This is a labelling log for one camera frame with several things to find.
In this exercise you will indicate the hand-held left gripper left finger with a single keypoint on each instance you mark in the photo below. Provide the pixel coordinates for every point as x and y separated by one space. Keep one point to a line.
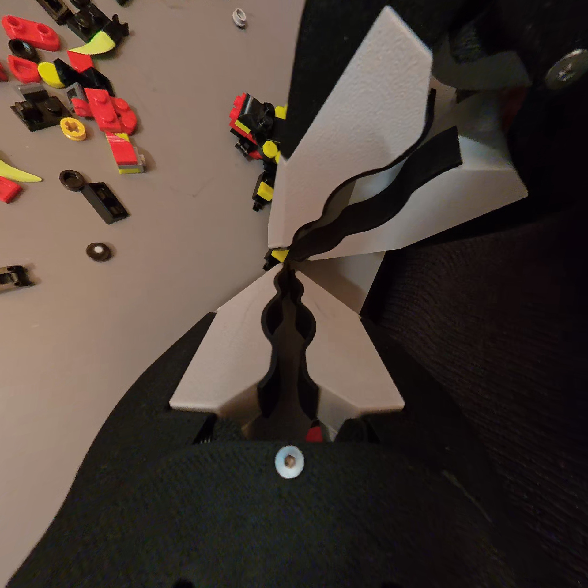
225 363

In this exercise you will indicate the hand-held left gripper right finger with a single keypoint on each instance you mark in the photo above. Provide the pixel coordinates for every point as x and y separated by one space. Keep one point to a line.
358 367

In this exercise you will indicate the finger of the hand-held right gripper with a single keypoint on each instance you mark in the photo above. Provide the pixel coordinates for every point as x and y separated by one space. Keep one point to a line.
459 197
358 115

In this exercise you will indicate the partly built lego model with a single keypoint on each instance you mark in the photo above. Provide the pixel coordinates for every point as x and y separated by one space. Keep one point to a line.
255 128

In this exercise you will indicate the small yellow lego tile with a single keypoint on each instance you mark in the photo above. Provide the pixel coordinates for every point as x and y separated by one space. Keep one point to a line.
279 254

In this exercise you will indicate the scattered loose lego pieces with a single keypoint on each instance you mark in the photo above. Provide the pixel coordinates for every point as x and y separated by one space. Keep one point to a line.
108 110

